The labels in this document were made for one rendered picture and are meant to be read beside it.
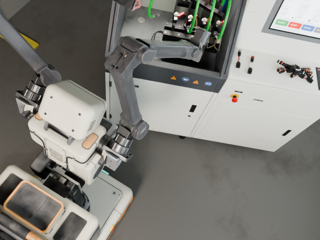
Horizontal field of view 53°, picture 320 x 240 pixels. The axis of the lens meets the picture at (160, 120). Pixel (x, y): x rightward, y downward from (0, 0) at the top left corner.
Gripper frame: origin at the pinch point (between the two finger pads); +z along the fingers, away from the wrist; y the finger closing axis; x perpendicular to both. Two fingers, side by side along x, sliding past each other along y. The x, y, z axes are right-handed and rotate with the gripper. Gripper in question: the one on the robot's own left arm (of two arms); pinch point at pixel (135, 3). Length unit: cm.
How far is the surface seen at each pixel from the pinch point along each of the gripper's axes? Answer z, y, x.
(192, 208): 94, -55, 115
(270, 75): 66, -58, 2
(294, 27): 65, -56, -27
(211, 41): 55, -20, 0
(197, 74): 43, -27, 19
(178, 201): 90, -44, 115
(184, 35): 46.4, -7.0, 4.2
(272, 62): 71, -54, -6
